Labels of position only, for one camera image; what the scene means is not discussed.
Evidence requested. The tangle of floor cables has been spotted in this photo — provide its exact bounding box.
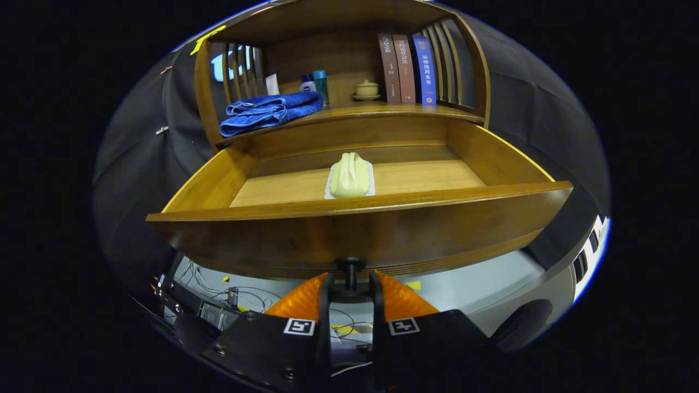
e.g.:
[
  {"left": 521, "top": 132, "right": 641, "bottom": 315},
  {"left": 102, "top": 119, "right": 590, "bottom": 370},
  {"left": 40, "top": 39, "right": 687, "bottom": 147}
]
[{"left": 180, "top": 261, "right": 287, "bottom": 314}]

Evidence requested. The folded blue towel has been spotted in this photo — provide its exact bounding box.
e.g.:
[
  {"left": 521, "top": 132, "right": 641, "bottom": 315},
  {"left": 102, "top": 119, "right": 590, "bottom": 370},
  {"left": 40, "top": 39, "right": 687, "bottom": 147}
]
[{"left": 220, "top": 91, "right": 324, "bottom": 138}]

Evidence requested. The reddish brown book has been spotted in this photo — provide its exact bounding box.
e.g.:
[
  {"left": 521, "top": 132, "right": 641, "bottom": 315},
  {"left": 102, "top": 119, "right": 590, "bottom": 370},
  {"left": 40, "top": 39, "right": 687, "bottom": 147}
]
[{"left": 392, "top": 34, "right": 417, "bottom": 104}]

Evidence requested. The black backdrop cloth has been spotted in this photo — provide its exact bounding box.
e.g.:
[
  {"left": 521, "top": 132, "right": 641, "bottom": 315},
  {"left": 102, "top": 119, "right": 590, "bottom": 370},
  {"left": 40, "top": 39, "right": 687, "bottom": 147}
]
[{"left": 92, "top": 16, "right": 611, "bottom": 295}]

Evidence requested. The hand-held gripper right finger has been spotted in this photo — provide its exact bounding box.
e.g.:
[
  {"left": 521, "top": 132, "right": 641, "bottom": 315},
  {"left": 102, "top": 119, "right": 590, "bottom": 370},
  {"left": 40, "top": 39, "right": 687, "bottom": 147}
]
[{"left": 369, "top": 270, "right": 495, "bottom": 393}]

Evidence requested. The black electronic box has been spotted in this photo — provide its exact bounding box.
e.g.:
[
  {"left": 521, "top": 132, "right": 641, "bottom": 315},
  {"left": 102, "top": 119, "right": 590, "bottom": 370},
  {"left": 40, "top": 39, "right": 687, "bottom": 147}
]
[{"left": 197, "top": 300, "right": 241, "bottom": 331}]

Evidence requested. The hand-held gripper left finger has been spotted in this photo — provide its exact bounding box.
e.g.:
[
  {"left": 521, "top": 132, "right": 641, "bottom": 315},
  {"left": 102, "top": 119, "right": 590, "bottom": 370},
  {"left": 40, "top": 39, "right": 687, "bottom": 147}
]
[{"left": 174, "top": 272, "right": 333, "bottom": 393}]

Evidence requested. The beige lidded teacup with saucer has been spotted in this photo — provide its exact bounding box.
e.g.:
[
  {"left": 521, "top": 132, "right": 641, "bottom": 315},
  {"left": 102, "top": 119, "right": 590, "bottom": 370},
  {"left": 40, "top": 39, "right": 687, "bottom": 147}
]
[{"left": 352, "top": 80, "right": 381, "bottom": 102}]

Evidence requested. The white slotted panel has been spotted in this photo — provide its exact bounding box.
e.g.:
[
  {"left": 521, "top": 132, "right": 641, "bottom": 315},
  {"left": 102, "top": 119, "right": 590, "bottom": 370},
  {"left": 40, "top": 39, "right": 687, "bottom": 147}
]
[{"left": 571, "top": 216, "right": 611, "bottom": 303}]

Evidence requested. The teal glass bottle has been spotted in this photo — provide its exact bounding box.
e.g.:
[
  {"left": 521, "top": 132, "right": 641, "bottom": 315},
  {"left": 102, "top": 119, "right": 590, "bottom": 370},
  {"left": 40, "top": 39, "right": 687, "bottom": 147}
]
[{"left": 312, "top": 69, "right": 330, "bottom": 106}]

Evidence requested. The blue book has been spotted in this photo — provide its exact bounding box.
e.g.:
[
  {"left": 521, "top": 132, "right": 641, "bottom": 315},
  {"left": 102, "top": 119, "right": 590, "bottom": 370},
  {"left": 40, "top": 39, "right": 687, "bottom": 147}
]
[{"left": 412, "top": 34, "right": 437, "bottom": 105}]

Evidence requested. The wooden cabinet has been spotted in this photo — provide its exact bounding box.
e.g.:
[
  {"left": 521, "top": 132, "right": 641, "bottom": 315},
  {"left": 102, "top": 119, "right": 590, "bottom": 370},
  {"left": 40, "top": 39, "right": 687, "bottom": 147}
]
[{"left": 194, "top": 0, "right": 492, "bottom": 153}]

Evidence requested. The wooden drawer with black knob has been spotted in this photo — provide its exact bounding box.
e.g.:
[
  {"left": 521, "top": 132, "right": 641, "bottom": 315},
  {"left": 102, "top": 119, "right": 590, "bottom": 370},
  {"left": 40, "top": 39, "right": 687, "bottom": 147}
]
[{"left": 146, "top": 117, "right": 574, "bottom": 301}]

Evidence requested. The dark brown book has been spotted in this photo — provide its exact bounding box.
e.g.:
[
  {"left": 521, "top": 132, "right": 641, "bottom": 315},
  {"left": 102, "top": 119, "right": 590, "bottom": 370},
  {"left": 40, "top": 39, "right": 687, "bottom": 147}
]
[{"left": 377, "top": 34, "right": 402, "bottom": 104}]

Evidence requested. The green scrub brush white base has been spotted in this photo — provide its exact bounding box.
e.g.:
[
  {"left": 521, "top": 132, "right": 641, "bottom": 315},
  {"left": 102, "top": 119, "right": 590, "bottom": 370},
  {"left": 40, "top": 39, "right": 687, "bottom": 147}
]
[{"left": 325, "top": 152, "right": 376, "bottom": 200}]

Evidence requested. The dark rounded object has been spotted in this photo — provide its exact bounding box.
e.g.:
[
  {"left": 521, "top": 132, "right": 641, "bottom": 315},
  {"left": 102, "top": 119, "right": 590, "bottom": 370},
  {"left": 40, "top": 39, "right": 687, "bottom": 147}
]
[{"left": 489, "top": 299, "right": 553, "bottom": 353}]

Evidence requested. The wooden countertop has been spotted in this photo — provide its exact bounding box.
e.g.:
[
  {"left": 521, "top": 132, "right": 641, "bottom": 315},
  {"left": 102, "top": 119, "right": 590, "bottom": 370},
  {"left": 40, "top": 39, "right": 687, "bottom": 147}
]
[{"left": 216, "top": 101, "right": 485, "bottom": 148}]

